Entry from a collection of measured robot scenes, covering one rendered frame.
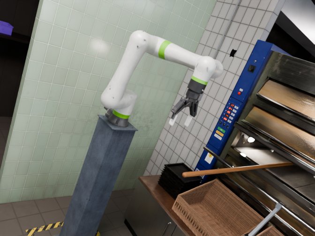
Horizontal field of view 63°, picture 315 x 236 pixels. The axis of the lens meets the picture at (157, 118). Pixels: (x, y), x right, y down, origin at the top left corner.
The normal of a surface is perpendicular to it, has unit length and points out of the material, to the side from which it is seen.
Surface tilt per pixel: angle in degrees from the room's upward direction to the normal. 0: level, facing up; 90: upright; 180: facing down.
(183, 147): 90
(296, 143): 70
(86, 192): 90
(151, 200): 90
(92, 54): 90
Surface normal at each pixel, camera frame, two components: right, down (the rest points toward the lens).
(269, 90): -0.57, -0.39
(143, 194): -0.74, -0.09
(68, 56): 0.57, 0.45
